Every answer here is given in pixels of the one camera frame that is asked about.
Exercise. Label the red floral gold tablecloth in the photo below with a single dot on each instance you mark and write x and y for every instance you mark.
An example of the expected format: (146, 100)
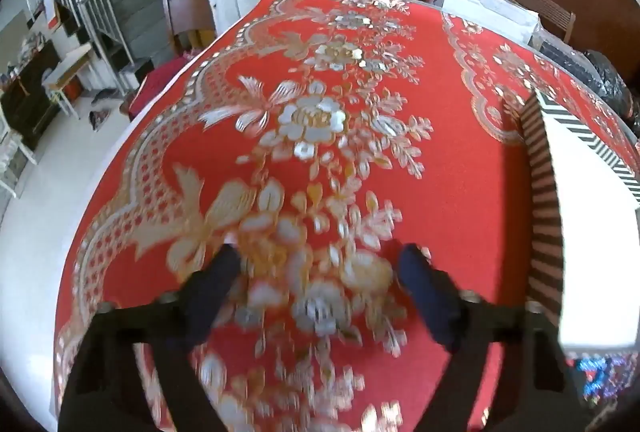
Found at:
(318, 138)

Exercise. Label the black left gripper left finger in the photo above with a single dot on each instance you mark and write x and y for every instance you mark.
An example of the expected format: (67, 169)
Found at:
(105, 392)

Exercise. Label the small white side table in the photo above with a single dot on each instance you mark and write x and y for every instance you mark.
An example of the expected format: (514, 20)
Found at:
(55, 83)

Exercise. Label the black plastic bag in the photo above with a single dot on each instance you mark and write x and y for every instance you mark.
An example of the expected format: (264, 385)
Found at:
(611, 88)

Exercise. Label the black white striped tray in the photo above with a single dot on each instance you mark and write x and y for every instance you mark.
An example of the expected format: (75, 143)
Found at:
(584, 266)

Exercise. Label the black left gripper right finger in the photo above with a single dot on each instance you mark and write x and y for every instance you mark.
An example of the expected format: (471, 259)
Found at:
(535, 389)

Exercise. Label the round dark wooden table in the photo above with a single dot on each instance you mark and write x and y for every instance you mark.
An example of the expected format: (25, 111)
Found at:
(612, 28)

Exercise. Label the wooden slatted chair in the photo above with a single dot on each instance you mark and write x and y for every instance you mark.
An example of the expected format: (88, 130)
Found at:
(554, 14)

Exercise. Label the white cardboard box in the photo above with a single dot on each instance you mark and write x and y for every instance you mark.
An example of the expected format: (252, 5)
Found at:
(504, 17)

